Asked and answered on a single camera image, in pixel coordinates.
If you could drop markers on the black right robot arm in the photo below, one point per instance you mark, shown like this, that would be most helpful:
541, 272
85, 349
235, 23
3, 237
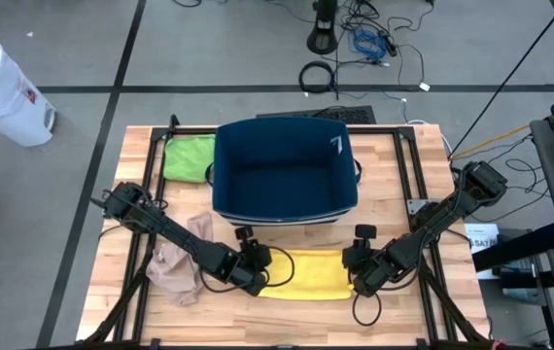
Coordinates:
442, 214

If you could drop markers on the black metal table frame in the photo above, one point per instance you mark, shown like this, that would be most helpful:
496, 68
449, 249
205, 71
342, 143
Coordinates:
379, 130

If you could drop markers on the yellow towel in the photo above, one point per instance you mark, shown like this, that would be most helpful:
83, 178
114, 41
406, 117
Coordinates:
316, 274

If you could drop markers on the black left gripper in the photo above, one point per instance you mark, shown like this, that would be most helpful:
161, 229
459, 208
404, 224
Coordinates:
255, 267

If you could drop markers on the black power strip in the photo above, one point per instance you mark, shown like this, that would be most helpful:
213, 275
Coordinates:
388, 44

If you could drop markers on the red clamp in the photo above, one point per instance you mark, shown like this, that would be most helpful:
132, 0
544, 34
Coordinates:
498, 345

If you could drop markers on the white printed paper sheet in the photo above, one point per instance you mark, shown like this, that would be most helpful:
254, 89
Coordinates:
481, 238

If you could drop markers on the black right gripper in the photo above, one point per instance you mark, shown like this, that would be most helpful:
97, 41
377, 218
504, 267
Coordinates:
367, 272

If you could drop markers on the beige towel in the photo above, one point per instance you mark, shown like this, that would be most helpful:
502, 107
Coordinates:
175, 277

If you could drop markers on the thin black slanted pole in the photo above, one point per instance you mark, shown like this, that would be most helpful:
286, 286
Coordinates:
503, 86

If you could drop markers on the black floor vent grille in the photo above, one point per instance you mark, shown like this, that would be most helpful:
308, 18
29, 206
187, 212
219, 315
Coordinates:
359, 115

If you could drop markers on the green towel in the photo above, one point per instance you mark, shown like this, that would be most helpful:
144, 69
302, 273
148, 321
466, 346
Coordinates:
189, 158

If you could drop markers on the small white adapter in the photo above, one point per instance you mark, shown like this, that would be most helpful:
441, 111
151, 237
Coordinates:
424, 86

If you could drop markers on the navy white-striped fabric basket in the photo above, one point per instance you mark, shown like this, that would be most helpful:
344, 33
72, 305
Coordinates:
284, 175

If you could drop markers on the black stand base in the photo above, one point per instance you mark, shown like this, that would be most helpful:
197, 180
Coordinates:
322, 39

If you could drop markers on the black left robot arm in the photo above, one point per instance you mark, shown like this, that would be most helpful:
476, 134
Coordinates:
175, 238

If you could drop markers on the white trash can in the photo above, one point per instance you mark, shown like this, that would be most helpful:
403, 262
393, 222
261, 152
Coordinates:
5, 92

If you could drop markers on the black crossbar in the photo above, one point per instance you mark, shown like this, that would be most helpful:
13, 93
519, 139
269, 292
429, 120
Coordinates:
520, 245

